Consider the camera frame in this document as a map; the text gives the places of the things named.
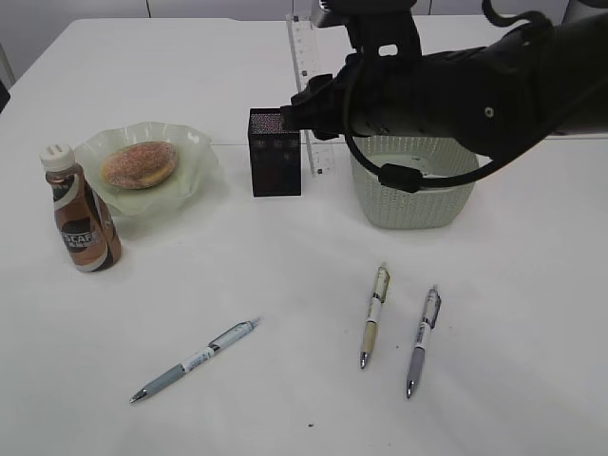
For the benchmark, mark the blue grey ballpoint pen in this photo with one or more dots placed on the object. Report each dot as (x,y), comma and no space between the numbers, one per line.
(220,343)

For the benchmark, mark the black mesh pen holder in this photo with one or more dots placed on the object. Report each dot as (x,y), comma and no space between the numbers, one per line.
(275,155)

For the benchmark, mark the clear plastic ruler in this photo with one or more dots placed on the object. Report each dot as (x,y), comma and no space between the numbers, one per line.
(306,65)

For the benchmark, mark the sugared bread bun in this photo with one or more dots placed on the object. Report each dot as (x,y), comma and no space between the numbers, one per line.
(139,166)

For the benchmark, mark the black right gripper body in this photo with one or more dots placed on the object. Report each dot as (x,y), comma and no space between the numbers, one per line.
(319,107)

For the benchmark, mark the pale green wavy plate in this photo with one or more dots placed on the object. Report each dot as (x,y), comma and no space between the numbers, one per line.
(196,161)

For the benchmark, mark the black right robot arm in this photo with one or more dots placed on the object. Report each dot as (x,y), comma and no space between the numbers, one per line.
(538,80)

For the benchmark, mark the brown Nescafe coffee bottle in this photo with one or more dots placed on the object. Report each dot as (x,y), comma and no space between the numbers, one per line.
(81,216)

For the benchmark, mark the pale green plastic basket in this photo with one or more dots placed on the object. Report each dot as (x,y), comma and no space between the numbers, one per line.
(435,158)

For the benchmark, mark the cream grip ballpoint pen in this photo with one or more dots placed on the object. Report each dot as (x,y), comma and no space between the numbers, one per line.
(377,300)

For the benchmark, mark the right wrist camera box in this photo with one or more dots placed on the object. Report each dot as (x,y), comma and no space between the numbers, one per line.
(372,24)

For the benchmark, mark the grey grip ballpoint pen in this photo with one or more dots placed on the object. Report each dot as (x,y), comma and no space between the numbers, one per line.
(427,323)

